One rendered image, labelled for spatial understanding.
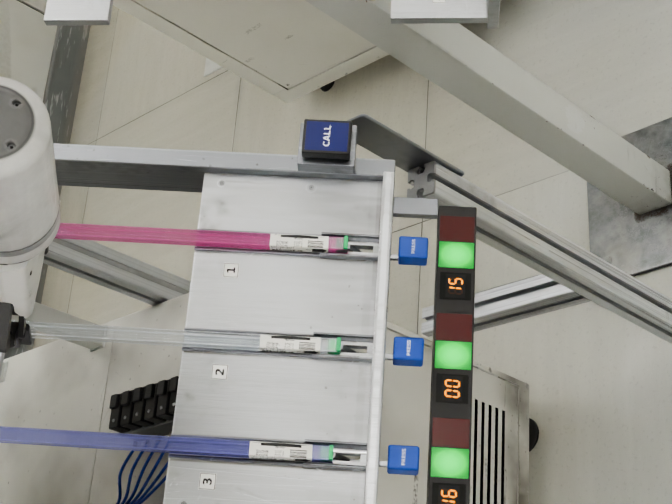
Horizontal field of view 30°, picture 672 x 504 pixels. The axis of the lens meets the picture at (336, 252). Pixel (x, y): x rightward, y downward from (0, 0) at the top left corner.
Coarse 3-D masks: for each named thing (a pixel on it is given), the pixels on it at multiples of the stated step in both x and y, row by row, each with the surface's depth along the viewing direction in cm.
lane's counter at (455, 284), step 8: (440, 272) 129; (448, 272) 129; (440, 280) 129; (448, 280) 129; (456, 280) 128; (464, 280) 128; (440, 288) 128; (448, 288) 128; (456, 288) 128; (464, 288) 128; (440, 296) 128; (448, 296) 128; (456, 296) 128; (464, 296) 128
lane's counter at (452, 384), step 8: (440, 376) 124; (448, 376) 124; (456, 376) 124; (464, 376) 124; (440, 384) 124; (448, 384) 124; (456, 384) 124; (464, 384) 124; (440, 392) 124; (448, 392) 124; (456, 392) 124; (464, 392) 124; (440, 400) 123; (448, 400) 123; (456, 400) 123; (464, 400) 123
